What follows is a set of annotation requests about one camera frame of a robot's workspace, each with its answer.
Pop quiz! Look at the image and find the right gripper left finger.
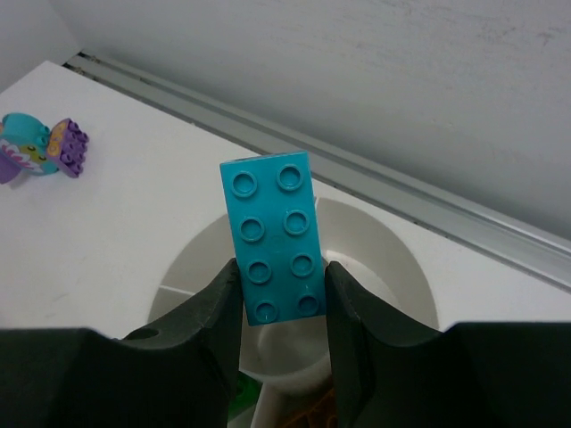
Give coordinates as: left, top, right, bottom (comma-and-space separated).
1, 260, 243, 427

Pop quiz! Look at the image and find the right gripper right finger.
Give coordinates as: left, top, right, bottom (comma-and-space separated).
325, 262, 570, 427

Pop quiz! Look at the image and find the green lego brick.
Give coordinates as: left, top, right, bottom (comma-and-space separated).
228, 372, 261, 420

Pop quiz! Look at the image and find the orange brown lego piece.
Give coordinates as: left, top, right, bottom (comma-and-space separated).
280, 387, 338, 428

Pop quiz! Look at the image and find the teal lego brick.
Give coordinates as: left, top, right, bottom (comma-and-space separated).
219, 152, 326, 326

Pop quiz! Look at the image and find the white divided round container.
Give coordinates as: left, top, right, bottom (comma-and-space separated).
146, 195, 441, 428

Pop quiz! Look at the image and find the teal purple butterfly lego cluster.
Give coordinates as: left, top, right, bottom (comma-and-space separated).
1, 112, 89, 185

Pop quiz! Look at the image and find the aluminium frame rail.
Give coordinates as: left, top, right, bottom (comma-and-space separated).
64, 52, 570, 292

